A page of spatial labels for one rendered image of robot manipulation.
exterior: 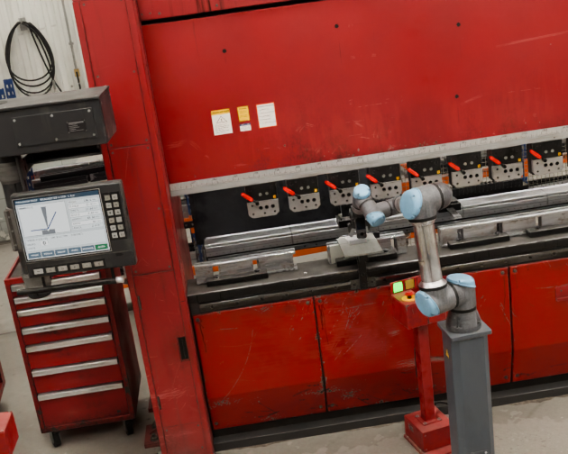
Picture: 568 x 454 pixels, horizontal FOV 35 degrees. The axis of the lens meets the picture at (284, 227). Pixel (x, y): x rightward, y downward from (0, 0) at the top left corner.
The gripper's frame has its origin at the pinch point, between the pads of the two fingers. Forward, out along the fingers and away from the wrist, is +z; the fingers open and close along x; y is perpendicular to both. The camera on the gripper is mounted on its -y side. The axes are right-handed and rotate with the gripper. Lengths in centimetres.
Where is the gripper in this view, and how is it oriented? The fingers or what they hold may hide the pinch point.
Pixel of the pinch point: (358, 235)
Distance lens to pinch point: 424.3
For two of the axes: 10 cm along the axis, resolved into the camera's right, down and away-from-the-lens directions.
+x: -9.8, 1.5, -0.9
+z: 0.1, 5.4, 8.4
